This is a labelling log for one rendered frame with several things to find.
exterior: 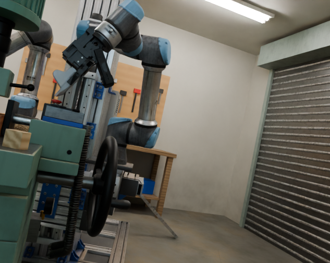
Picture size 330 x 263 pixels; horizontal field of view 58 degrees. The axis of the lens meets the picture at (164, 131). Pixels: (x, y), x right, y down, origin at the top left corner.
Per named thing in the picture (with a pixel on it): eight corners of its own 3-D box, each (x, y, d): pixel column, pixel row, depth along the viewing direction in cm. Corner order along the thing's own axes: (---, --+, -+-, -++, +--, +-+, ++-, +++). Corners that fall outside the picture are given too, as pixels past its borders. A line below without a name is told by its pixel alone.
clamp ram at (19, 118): (32, 140, 75) (40, 106, 75) (0, 134, 73) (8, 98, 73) (35, 138, 84) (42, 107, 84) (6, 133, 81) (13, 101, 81)
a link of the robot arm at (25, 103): (2, 119, 140) (9, 92, 141) (8, 119, 153) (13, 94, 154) (29, 124, 144) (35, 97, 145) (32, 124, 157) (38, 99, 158)
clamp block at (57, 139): (78, 164, 76) (86, 129, 76) (22, 154, 72) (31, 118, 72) (76, 157, 90) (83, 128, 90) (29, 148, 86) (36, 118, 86)
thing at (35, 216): (37, 242, 102) (42, 219, 102) (-3, 239, 98) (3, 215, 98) (39, 234, 110) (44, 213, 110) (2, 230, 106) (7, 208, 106)
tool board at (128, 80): (158, 135, 437) (171, 76, 441) (11, 103, 372) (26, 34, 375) (157, 135, 442) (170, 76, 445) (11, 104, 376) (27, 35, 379)
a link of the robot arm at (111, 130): (108, 140, 158) (113, 116, 159) (132, 145, 157) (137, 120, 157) (100, 139, 147) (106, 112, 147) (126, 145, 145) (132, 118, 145)
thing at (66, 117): (82, 128, 77) (86, 108, 78) (37, 119, 74) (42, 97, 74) (80, 127, 90) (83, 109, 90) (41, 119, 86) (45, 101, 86)
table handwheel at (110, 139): (115, 128, 99) (95, 207, 103) (52, 115, 92) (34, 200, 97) (129, 154, 72) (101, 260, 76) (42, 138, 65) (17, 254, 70)
